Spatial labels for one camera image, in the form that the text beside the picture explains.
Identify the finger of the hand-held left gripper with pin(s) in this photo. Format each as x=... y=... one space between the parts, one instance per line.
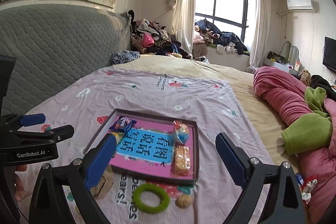
x=32 y=119
x=60 y=133

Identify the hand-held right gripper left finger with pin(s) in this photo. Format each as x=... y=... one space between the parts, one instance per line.
x=101 y=158

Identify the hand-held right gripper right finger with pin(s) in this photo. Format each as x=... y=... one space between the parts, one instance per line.
x=231 y=158

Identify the beige sheer hair scrunchie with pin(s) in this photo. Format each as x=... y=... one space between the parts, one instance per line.
x=105 y=184

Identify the yellow cake packet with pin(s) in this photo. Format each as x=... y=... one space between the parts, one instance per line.
x=119 y=138

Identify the blue cookie packet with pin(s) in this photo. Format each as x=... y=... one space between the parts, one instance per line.
x=122 y=124

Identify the clear orange cracker packet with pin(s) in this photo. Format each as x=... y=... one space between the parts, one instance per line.
x=182 y=161

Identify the shallow dark cardboard box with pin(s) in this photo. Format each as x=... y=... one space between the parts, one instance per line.
x=183 y=181

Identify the blue and orange egg toy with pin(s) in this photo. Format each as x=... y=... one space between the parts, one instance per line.
x=181 y=132

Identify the walnut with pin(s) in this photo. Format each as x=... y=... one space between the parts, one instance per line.
x=183 y=201

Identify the person's left hand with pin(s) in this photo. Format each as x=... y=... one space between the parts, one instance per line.
x=20 y=182

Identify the pink and blue book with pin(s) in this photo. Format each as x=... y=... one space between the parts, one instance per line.
x=157 y=132

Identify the grey quilted headboard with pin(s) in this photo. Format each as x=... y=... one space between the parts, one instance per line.
x=52 y=56

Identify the green fleece blanket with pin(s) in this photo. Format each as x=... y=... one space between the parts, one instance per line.
x=307 y=132

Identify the red white wrapped candy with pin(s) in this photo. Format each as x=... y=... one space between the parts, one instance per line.
x=305 y=197
x=309 y=184

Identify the pink quilt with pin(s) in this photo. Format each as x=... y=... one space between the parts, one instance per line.
x=278 y=90

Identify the pink floral printed bedsheet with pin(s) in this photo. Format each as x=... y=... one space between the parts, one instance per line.
x=157 y=92

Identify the beige window seat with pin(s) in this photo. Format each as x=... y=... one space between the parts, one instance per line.
x=225 y=60

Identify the blue knitted cloth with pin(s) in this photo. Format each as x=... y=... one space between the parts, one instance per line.
x=123 y=57

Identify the brown plush toy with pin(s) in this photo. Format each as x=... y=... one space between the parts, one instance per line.
x=305 y=77

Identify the black bag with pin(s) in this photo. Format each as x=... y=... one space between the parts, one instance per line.
x=277 y=56

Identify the black clothing heap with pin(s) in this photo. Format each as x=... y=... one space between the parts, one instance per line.
x=323 y=85

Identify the pile of dark clothes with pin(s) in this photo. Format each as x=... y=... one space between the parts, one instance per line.
x=223 y=37

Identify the white framed mirror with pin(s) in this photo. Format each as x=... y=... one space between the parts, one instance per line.
x=295 y=53

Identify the cream curtain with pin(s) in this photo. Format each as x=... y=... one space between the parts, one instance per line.
x=183 y=3
x=260 y=29

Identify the pile of mixed clothes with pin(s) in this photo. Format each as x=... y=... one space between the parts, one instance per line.
x=155 y=37

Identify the black flat television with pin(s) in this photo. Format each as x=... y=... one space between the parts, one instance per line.
x=330 y=54

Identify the black framed window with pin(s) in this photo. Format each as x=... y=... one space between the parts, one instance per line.
x=228 y=1

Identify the white air conditioner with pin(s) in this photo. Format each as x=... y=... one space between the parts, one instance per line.
x=300 y=5

